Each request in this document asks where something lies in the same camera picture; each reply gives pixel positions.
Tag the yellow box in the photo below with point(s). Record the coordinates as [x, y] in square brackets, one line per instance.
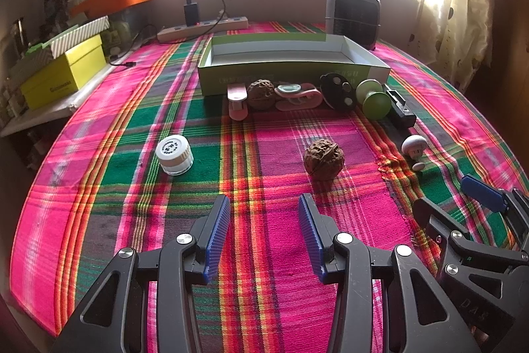
[64, 75]

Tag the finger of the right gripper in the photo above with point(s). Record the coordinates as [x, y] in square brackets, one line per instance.
[439, 225]
[513, 205]

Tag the grey portable heater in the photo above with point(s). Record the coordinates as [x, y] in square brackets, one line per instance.
[358, 20]

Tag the cream dotted curtain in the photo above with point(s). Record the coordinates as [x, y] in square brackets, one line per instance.
[453, 38]

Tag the beige power strip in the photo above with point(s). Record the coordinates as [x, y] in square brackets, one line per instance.
[202, 28]

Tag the striped white box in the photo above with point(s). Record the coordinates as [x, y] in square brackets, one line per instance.
[57, 46]

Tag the brown walnut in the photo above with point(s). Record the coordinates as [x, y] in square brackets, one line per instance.
[323, 160]
[261, 95]

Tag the green white spool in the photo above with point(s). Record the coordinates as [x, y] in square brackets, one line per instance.
[374, 101]

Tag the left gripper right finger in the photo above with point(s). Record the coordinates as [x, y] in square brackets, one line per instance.
[417, 314]

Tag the black charger adapter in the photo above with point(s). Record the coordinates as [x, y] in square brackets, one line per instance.
[191, 13]

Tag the black oval disc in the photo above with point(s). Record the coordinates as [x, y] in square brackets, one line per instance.
[337, 92]

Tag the white small jar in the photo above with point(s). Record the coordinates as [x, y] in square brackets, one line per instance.
[175, 155]

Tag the plaid pink green cloth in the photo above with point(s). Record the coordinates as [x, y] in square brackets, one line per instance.
[101, 188]

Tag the white mushroom toy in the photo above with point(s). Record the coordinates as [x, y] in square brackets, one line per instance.
[413, 147]

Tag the green white cardboard tray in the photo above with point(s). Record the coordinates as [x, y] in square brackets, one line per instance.
[284, 57]

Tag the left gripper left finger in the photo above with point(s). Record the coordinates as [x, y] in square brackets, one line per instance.
[112, 316]

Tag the pink clip with green button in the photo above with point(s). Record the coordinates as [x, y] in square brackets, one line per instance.
[294, 96]

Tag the black rectangular device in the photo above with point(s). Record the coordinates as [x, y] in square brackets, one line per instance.
[400, 115]

